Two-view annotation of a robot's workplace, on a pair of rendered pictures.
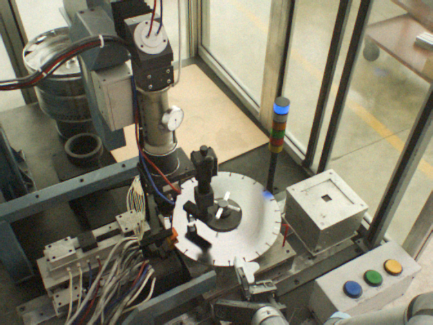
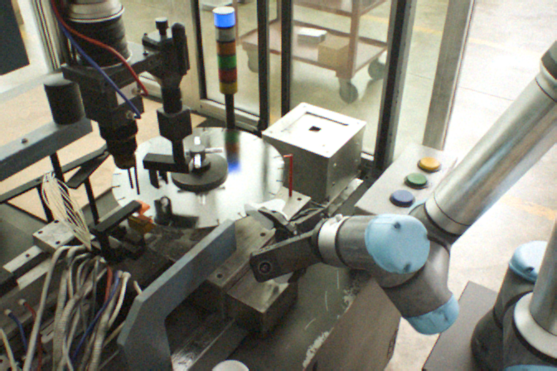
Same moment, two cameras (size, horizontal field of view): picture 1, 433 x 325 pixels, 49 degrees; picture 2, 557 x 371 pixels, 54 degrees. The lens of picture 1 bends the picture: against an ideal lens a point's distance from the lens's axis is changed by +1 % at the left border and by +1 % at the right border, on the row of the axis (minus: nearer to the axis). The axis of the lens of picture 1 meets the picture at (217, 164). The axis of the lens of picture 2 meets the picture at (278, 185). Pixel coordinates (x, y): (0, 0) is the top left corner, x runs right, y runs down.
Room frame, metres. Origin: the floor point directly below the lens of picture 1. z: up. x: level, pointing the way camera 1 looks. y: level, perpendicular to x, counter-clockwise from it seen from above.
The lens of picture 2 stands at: (-0.02, 0.22, 1.55)
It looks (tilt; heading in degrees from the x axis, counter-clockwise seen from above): 37 degrees down; 334
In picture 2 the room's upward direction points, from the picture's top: straight up
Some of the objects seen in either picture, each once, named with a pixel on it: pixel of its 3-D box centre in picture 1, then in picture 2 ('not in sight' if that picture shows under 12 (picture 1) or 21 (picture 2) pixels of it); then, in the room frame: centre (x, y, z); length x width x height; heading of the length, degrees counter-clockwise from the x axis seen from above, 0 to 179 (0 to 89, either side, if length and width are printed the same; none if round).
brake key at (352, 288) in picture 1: (352, 289); (402, 199); (0.61, -0.36, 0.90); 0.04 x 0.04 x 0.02
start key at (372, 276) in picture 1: (373, 278); (416, 181); (0.65, -0.42, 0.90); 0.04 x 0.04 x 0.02
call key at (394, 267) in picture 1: (392, 267); (429, 166); (0.68, -0.48, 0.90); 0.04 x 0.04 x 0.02
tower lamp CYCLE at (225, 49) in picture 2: (279, 122); (225, 45); (1.06, -0.18, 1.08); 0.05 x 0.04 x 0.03; 30
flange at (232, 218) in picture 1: (222, 211); (199, 166); (0.81, -0.02, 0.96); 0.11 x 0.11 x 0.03
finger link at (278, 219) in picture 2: (244, 284); (277, 224); (0.58, -0.08, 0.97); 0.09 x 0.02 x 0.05; 14
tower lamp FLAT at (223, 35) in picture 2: (280, 113); (225, 31); (1.06, -0.18, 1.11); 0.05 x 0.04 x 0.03; 30
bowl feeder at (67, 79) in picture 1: (79, 89); not in sight; (1.39, 0.52, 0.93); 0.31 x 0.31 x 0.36
